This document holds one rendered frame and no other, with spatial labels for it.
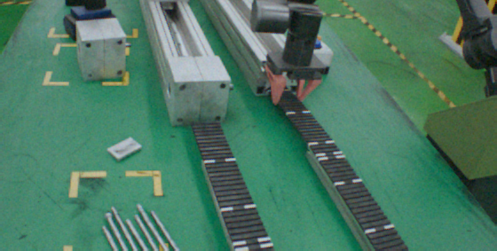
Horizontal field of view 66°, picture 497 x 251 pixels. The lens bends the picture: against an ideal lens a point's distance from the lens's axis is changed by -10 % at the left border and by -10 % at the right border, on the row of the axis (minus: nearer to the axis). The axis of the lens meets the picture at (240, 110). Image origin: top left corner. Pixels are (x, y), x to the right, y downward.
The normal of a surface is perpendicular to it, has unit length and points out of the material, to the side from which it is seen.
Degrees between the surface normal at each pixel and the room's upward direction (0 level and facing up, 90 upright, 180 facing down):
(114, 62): 90
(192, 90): 90
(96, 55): 90
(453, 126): 90
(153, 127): 0
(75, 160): 0
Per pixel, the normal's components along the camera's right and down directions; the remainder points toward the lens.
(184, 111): 0.29, 0.57
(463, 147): -0.96, 0.03
